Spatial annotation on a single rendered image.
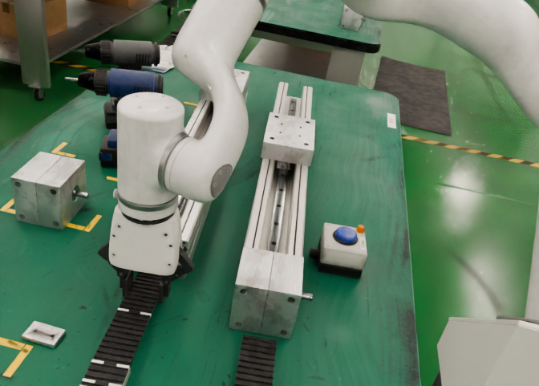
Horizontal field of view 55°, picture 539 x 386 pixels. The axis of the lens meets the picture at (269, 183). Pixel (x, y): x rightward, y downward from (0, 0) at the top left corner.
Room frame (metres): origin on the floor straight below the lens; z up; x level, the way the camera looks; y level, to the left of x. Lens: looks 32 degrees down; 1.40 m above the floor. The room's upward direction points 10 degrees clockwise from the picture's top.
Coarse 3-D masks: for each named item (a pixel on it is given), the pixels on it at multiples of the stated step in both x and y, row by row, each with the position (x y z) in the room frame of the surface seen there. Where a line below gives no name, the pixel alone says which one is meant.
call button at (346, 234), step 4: (340, 228) 0.78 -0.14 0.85; (344, 228) 0.79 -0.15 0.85; (348, 228) 0.79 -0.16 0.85; (336, 232) 0.77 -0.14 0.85; (340, 232) 0.77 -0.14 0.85; (344, 232) 0.77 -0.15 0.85; (348, 232) 0.77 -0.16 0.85; (352, 232) 0.78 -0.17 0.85; (336, 236) 0.77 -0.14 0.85; (340, 236) 0.76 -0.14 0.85; (344, 236) 0.76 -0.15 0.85; (348, 236) 0.76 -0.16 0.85; (352, 236) 0.77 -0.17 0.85; (356, 236) 0.77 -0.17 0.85; (340, 240) 0.76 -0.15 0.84; (344, 240) 0.76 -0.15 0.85; (348, 240) 0.76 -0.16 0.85; (352, 240) 0.76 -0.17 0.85
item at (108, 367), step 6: (96, 360) 0.44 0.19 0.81; (102, 360) 0.44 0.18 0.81; (90, 366) 0.43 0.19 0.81; (96, 366) 0.43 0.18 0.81; (102, 366) 0.44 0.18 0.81; (108, 366) 0.44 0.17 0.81; (114, 366) 0.44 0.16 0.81; (120, 366) 0.44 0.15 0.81; (126, 366) 0.44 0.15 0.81; (102, 372) 0.43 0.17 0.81; (108, 372) 0.43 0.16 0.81; (114, 372) 0.43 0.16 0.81; (120, 372) 0.43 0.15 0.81; (126, 372) 0.43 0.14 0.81
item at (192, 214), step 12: (204, 108) 1.17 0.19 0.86; (192, 120) 1.10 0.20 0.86; (204, 120) 1.15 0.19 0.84; (192, 132) 1.04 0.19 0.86; (204, 132) 1.12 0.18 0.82; (180, 204) 0.79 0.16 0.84; (192, 204) 0.76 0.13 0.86; (204, 204) 0.80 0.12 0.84; (180, 216) 0.77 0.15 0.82; (192, 216) 0.73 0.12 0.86; (204, 216) 0.81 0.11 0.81; (192, 228) 0.69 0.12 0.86; (192, 240) 0.70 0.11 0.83; (192, 252) 0.71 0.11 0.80; (180, 276) 0.66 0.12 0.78
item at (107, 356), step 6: (102, 348) 0.46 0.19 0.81; (96, 354) 0.45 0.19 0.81; (102, 354) 0.45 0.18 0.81; (108, 354) 0.46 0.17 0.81; (114, 354) 0.46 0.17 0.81; (120, 354) 0.46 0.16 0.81; (126, 354) 0.46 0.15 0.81; (132, 354) 0.46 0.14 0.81; (108, 360) 0.45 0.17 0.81; (114, 360) 0.45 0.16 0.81; (120, 360) 0.45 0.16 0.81; (126, 360) 0.45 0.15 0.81
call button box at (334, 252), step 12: (324, 228) 0.80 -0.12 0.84; (336, 228) 0.80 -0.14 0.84; (324, 240) 0.76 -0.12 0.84; (336, 240) 0.76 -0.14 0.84; (360, 240) 0.77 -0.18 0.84; (312, 252) 0.77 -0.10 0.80; (324, 252) 0.74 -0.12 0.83; (336, 252) 0.74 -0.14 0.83; (348, 252) 0.74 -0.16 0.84; (360, 252) 0.74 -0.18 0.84; (324, 264) 0.74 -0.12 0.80; (336, 264) 0.74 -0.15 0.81; (348, 264) 0.74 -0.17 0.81; (360, 264) 0.74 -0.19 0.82; (348, 276) 0.74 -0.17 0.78; (360, 276) 0.74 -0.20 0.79
